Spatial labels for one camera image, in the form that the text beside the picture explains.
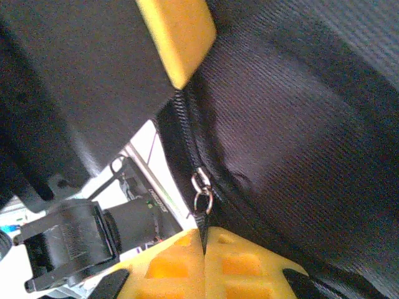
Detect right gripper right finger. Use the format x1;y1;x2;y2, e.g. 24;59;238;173
204;226;387;299

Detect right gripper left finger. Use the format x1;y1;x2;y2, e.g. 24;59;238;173
90;228;206;299

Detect metal zipper pull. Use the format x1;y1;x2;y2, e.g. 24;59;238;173
190;166;215;216

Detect black backpack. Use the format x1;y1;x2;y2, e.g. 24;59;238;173
0;0;399;299

